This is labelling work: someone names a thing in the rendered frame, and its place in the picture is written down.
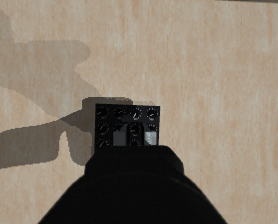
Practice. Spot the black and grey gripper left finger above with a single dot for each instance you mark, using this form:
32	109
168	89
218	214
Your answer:
121	137

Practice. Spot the black knob box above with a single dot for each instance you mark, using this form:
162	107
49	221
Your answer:
111	117

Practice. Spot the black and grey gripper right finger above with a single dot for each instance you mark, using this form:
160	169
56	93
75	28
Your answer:
148	136

